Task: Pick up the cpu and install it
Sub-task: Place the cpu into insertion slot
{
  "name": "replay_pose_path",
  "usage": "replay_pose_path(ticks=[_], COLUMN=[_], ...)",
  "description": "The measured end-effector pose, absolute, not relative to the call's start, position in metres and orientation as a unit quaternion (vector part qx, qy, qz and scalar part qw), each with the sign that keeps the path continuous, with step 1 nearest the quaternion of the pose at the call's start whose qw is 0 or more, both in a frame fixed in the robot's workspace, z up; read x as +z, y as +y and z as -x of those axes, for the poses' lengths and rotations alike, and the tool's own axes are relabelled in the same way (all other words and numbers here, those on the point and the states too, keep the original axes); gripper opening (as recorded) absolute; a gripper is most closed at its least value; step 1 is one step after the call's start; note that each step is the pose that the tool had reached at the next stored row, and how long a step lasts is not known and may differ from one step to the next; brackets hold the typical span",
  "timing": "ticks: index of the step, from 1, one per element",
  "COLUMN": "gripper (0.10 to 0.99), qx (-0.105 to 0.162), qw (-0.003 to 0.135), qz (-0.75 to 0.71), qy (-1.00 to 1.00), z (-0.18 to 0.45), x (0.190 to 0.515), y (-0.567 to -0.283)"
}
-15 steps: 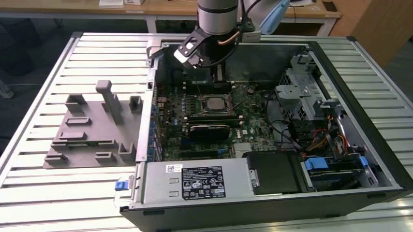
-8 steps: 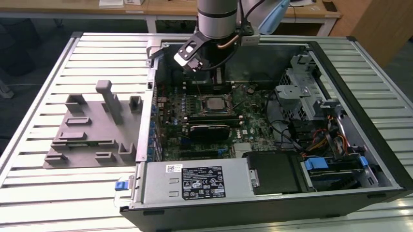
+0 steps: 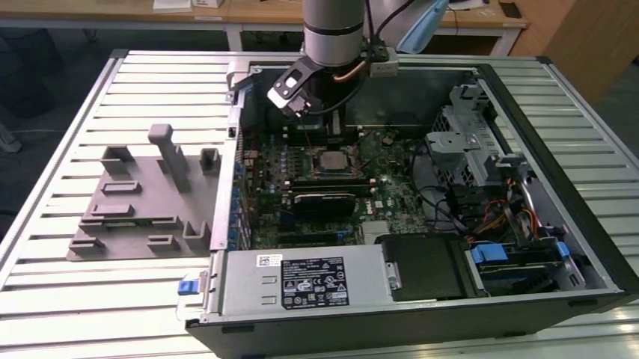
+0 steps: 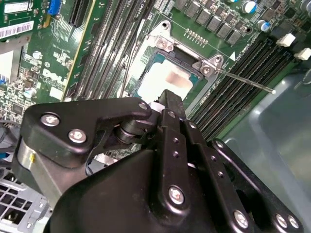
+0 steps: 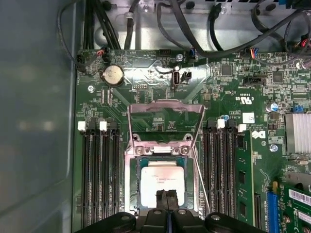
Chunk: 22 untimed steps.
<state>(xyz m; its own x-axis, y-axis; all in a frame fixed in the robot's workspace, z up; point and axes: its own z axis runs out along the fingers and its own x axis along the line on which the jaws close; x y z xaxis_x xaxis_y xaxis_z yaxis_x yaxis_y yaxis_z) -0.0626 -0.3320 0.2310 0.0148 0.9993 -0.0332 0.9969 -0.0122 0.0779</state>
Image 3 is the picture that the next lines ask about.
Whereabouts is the silver CPU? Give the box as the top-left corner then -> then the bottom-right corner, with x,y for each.
319,151 -> 351,170

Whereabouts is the CPU socket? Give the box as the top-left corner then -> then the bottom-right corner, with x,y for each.
309,145 -> 362,179

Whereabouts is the metal socket cover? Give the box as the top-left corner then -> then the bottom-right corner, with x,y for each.
347,143 -> 364,177

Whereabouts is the pale blue teach pendant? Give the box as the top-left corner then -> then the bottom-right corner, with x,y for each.
396,0 -> 451,53

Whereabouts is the silver drive cage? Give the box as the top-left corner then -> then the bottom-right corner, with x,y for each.
423,84 -> 538,188

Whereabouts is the green motherboard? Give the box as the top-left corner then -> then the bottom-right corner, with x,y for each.
239,123 -> 451,250

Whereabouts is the black shrouded card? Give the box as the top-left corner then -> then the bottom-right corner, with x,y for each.
292,191 -> 359,221

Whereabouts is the silver chipset heatsink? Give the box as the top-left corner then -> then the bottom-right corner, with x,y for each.
362,219 -> 399,240

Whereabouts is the grey parts rack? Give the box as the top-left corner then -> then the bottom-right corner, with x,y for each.
64,123 -> 224,263

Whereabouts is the light wooden desk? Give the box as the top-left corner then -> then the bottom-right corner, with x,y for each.
0,0 -> 531,57

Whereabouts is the black plastic bay cover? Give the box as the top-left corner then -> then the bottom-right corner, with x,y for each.
374,233 -> 488,302

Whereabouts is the wooden cabinet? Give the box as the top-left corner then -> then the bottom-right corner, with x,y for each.
508,0 -> 639,105

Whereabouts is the hard disk in blue carrier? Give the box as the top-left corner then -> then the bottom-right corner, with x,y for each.
467,241 -> 574,297

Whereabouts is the silver power supply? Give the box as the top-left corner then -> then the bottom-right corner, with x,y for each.
219,245 -> 395,315

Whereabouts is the blue case latch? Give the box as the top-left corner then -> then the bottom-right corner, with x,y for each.
176,274 -> 200,296

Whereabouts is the black chair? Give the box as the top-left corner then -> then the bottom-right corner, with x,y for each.
0,28 -> 65,120

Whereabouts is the black PC case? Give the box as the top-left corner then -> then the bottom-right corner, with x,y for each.
184,59 -> 639,359

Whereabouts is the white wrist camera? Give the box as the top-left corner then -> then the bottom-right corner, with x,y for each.
265,67 -> 313,120

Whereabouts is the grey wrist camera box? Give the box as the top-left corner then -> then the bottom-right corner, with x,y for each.
367,55 -> 400,79

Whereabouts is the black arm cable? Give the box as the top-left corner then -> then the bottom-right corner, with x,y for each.
312,0 -> 407,115

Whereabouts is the orange yellow wire bundle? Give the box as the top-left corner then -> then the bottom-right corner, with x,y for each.
467,197 -> 543,240

